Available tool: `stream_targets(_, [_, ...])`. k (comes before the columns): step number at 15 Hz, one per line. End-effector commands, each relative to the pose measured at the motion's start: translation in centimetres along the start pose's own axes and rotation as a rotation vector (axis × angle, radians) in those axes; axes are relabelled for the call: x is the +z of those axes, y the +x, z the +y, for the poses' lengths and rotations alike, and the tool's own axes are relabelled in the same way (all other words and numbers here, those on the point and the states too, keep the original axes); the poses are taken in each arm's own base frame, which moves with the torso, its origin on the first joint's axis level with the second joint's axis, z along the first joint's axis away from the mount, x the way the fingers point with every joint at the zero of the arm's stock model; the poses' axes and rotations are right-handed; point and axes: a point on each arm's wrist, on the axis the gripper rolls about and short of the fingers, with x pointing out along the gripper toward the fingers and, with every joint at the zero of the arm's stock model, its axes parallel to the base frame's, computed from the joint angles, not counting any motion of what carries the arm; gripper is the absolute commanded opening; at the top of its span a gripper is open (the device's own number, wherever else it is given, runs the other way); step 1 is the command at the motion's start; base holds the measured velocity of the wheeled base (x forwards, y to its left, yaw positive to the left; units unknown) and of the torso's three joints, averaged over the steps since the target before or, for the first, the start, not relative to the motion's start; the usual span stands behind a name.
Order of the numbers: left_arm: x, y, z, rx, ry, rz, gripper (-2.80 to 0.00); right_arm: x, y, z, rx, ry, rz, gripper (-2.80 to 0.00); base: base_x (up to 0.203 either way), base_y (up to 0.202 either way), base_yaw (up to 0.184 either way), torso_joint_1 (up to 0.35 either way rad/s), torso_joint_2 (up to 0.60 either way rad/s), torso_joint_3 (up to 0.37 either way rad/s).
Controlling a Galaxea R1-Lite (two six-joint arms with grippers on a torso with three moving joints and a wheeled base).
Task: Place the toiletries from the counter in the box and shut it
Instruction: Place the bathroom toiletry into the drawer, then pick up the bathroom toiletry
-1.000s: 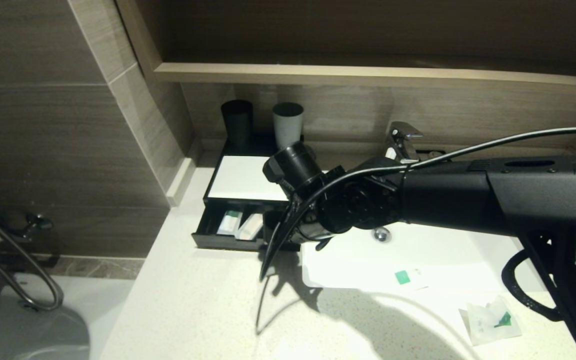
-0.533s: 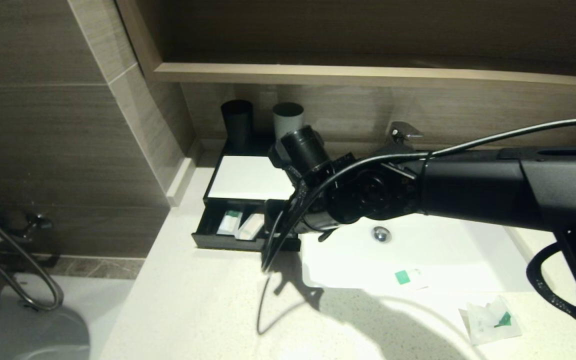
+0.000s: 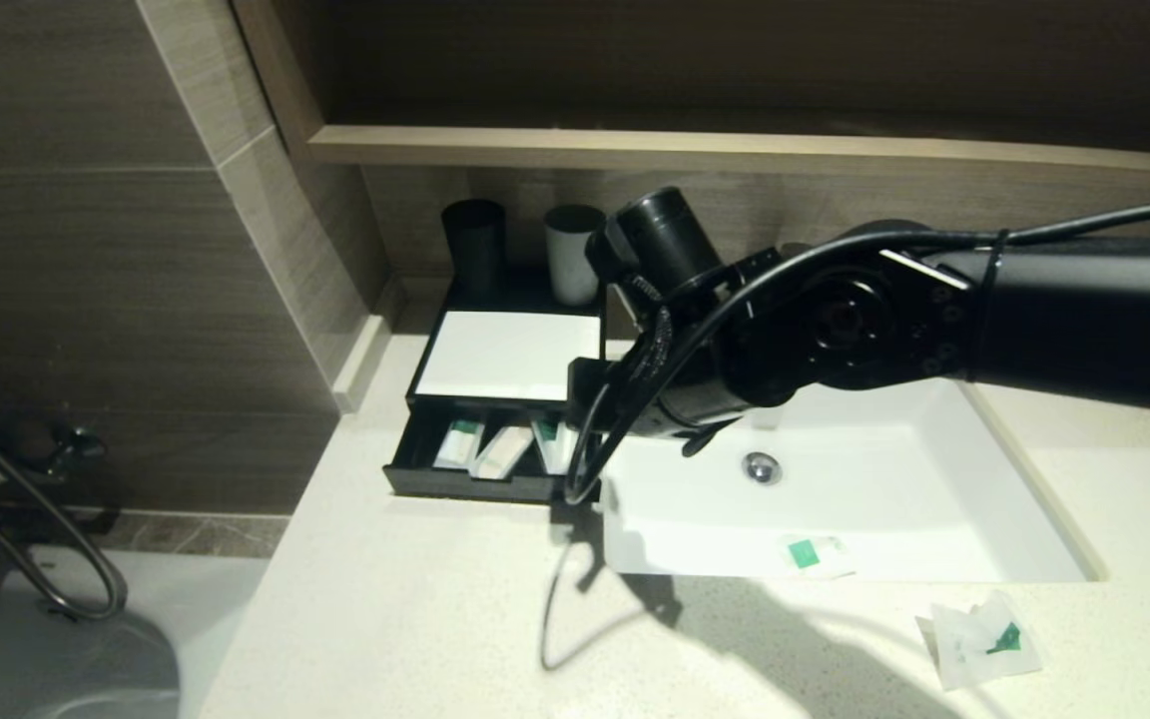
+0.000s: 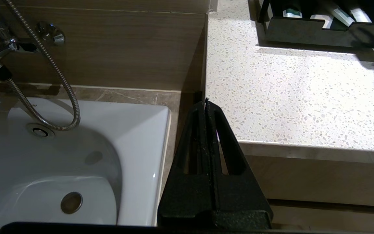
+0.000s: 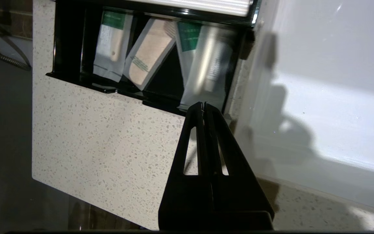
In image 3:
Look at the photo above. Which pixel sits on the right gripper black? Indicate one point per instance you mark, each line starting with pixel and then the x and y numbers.
pixel 695 350

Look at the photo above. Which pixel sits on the long packet large green label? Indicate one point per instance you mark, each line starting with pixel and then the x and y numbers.
pixel 545 444

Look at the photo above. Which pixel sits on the black box drawer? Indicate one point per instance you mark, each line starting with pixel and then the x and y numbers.
pixel 475 487

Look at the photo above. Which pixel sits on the small packet with pink item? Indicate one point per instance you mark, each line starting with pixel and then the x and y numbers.
pixel 820 554

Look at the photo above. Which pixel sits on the black amenity box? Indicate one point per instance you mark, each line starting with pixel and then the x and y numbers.
pixel 525 300

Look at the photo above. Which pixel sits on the beige flat packet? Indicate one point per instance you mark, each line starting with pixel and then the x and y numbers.
pixel 503 451

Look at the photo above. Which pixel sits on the grey cup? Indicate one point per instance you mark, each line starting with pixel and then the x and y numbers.
pixel 565 260

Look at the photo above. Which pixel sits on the white tube packet green label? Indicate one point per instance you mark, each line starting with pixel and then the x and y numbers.
pixel 457 444

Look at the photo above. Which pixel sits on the chrome sink drain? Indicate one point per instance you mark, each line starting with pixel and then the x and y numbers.
pixel 762 467

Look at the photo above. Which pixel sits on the black cup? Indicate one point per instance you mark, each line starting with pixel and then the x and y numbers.
pixel 473 245

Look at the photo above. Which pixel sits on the white sink basin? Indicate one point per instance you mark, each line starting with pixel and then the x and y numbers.
pixel 884 499

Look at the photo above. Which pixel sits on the crumpled shower cap packet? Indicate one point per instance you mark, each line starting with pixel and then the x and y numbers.
pixel 979 644

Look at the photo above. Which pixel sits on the white bathtub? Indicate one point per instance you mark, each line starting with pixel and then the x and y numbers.
pixel 206 619

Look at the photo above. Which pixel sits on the chrome bathtub mixer tap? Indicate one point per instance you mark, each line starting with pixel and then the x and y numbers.
pixel 71 444

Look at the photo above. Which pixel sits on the wooden wall shelf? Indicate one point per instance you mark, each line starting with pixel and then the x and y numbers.
pixel 735 150

